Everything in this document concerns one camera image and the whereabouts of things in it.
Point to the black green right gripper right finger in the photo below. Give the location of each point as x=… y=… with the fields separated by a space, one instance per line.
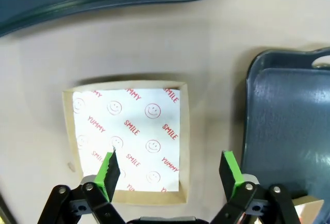
x=232 y=175

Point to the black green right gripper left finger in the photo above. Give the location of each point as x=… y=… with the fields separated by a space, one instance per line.
x=103 y=177

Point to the white smiley print paper liner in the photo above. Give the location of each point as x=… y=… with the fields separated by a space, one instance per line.
x=303 y=212
x=144 y=136

